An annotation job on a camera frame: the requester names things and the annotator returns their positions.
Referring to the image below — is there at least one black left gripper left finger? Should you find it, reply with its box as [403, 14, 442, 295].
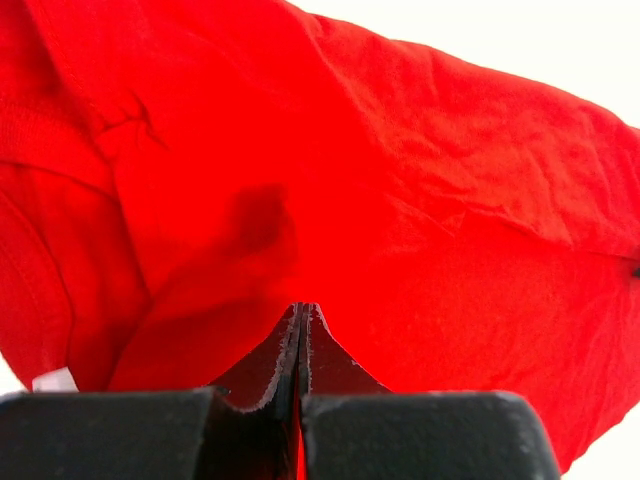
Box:
[1, 304, 301, 479]

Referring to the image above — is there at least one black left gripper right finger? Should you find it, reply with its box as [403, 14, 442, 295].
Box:
[299, 304, 561, 480]

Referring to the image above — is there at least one bright red t shirt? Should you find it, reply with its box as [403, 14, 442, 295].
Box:
[1, 1, 639, 470]

